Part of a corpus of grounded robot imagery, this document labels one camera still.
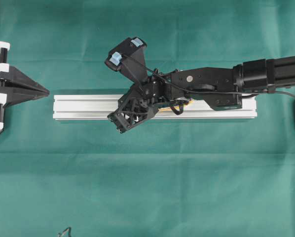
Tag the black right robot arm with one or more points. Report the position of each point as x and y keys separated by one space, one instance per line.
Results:
x=221 y=88

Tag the yellow rubber band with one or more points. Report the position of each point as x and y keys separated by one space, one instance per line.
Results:
x=187 y=104

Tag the green table cloth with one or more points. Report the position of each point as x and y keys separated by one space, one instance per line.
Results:
x=164 y=178

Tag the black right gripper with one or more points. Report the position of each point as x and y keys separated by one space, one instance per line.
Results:
x=141 y=103

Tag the silver aluminium extrusion rail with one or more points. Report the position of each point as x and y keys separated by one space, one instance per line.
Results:
x=98 y=107

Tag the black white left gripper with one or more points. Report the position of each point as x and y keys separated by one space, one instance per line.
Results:
x=12 y=77

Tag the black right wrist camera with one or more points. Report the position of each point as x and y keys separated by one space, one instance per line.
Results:
x=128 y=58

